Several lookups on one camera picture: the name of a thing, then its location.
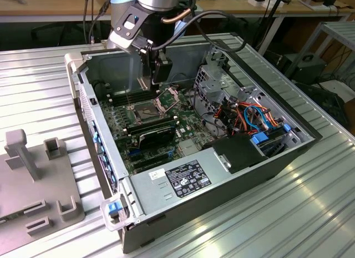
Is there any CPU with silver top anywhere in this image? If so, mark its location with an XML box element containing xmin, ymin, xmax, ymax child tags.
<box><xmin>137</xmin><ymin>74</ymin><xmax>153</xmax><ymax>92</ymax></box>

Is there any metal socket cover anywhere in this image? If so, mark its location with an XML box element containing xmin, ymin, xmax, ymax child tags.
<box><xmin>154</xmin><ymin>87</ymin><xmax>179</xmax><ymax>112</ymax></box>

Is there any white-clip RAM slot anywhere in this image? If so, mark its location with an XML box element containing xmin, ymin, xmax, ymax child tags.
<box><xmin>126</xmin><ymin>117</ymin><xmax>175</xmax><ymax>131</ymax></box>
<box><xmin>110</xmin><ymin>90</ymin><xmax>160</xmax><ymax>104</ymax></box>
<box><xmin>106</xmin><ymin>85</ymin><xmax>139</xmax><ymax>99</ymax></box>

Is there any CPU socket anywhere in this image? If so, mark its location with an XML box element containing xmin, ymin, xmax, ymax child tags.
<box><xmin>128</xmin><ymin>98</ymin><xmax>166</xmax><ymax>124</ymax></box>

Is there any black expansion slot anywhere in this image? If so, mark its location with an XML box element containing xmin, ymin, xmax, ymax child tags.
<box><xmin>132</xmin><ymin>151</ymin><xmax>170</xmax><ymax>166</ymax></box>
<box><xmin>135</xmin><ymin>158</ymin><xmax>174</xmax><ymax>171</ymax></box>

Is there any RAM stick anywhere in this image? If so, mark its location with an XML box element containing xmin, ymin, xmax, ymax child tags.
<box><xmin>127</xmin><ymin>119</ymin><xmax>179</xmax><ymax>137</ymax></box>

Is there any green motherboard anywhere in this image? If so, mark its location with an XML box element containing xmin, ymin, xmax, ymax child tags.
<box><xmin>95</xmin><ymin>84</ymin><xmax>206</xmax><ymax>175</ymax></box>

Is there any metal drive cage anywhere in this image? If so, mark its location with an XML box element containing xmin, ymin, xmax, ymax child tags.
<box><xmin>194</xmin><ymin>64</ymin><xmax>240</xmax><ymax>123</ymax></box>

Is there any graphics card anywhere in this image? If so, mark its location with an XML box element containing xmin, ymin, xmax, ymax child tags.
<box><xmin>138</xmin><ymin>127</ymin><xmax>177</xmax><ymax>151</ymax></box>

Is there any silver chipset heatsink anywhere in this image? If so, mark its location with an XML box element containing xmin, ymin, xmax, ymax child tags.
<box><xmin>179</xmin><ymin>140</ymin><xmax>201</xmax><ymax>156</ymax></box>

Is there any wooden desk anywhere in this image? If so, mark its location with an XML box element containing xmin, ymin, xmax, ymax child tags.
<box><xmin>0</xmin><ymin>0</ymin><xmax>355</xmax><ymax>23</ymax></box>

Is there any black plastic shroud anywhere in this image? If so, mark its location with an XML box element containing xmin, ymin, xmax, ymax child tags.
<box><xmin>202</xmin><ymin>135</ymin><xmax>268</xmax><ymax>174</ymax></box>

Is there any grey power supply unit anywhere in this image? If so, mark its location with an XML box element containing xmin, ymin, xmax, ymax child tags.
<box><xmin>130</xmin><ymin>146</ymin><xmax>231</xmax><ymax>217</ymax></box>

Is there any blue disk carrier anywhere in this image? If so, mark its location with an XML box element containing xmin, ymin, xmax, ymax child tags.
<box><xmin>251</xmin><ymin>131</ymin><xmax>271</xmax><ymax>145</ymax></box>

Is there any open PC case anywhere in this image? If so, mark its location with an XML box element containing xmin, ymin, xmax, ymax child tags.
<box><xmin>64</xmin><ymin>38</ymin><xmax>324</xmax><ymax>255</ymax></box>

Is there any brown cardboard box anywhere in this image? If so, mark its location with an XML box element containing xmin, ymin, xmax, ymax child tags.
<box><xmin>301</xmin><ymin>0</ymin><xmax>325</xmax><ymax>9</ymax></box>

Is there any grey parts rack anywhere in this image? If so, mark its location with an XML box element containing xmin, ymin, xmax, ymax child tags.
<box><xmin>0</xmin><ymin>129</ymin><xmax>85</xmax><ymax>238</ymax></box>

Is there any slatted metal side table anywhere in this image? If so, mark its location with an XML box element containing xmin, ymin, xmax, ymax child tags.
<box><xmin>301</xmin><ymin>21</ymin><xmax>355</xmax><ymax>85</ymax></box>

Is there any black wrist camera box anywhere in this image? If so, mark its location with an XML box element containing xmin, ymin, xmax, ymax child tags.
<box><xmin>154</xmin><ymin>57</ymin><xmax>174</xmax><ymax>84</ymax></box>

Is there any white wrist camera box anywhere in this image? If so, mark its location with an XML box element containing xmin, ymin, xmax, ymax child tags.
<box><xmin>107</xmin><ymin>30</ymin><xmax>139</xmax><ymax>52</ymax></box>

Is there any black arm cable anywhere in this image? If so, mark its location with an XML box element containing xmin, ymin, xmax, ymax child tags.
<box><xmin>149</xmin><ymin>9</ymin><xmax>246</xmax><ymax>52</ymax></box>

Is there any orange wire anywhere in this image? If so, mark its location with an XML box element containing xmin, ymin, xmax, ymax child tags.
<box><xmin>232</xmin><ymin>102</ymin><xmax>278</xmax><ymax>125</ymax></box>

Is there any blue wire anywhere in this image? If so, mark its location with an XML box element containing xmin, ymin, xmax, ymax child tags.
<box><xmin>243</xmin><ymin>103</ymin><xmax>272</xmax><ymax>131</ymax></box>

